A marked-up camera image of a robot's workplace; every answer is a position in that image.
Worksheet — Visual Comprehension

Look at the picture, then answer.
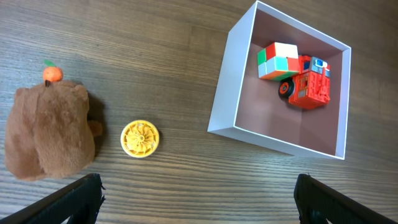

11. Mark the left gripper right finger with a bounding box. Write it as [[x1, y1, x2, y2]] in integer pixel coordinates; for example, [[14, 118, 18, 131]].
[[294, 174, 397, 224]]

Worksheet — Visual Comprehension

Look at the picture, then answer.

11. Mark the red toy truck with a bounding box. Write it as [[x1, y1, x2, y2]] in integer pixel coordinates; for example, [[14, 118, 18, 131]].
[[278, 55, 331, 110]]

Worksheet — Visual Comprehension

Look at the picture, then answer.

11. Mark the yellow round fan wheel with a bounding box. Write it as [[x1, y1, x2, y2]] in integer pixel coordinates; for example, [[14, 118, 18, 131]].
[[120, 120, 160, 158]]

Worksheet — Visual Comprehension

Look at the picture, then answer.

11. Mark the white cardboard box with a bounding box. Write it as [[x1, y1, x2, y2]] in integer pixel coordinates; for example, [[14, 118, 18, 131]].
[[208, 1, 351, 160]]

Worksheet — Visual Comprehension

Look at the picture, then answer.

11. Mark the brown plush bear with orange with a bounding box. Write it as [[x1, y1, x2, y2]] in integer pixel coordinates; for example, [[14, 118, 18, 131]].
[[4, 60, 103, 181]]

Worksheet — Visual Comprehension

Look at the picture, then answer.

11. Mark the colourful puzzle cube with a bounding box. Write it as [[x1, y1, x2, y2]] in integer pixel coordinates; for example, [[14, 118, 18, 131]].
[[257, 42, 300, 81]]

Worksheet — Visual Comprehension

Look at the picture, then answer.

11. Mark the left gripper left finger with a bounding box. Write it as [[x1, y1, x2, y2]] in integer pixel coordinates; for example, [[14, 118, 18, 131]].
[[1, 173, 105, 224]]

